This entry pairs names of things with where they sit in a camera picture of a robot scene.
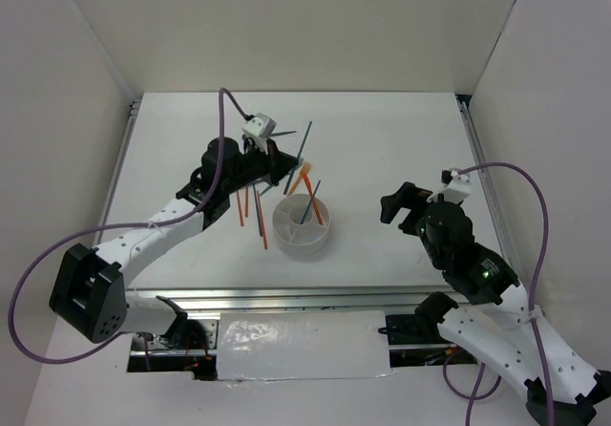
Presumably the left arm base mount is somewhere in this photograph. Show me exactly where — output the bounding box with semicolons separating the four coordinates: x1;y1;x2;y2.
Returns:
127;305;220;381

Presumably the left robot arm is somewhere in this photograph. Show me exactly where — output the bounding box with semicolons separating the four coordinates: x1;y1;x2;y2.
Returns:
50;138;298;349

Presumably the orange-yellow plastic fork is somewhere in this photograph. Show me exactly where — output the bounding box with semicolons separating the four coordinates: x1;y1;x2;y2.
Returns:
288;162;311;195

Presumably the orange plastic knife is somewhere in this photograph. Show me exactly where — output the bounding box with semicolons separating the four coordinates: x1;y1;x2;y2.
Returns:
303;175;323;225

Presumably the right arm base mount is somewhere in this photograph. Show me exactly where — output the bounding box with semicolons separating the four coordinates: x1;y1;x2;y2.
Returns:
378;292;475;368

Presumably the dark blue plastic spoon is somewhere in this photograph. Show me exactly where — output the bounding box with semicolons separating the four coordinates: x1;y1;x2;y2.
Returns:
270;130;297;138

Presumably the white divided round container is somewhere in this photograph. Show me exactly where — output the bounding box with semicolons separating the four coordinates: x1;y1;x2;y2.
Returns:
272;194;331;258

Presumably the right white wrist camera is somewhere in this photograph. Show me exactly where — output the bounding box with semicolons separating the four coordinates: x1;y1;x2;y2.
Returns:
427;168;472;204

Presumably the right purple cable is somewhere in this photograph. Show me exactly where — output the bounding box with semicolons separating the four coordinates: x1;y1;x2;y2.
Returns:
441;161;555;426

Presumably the dark blue plastic knife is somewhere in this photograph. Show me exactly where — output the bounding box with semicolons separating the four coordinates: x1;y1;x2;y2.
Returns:
258;184;277;195

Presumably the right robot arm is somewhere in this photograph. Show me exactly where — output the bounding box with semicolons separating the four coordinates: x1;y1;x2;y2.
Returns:
380;181;610;425

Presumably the white foam board cover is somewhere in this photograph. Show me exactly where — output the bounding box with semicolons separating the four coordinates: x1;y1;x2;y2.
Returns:
216;310;392;381

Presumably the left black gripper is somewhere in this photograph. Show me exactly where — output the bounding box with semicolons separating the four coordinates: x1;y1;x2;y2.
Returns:
222;137;298;196

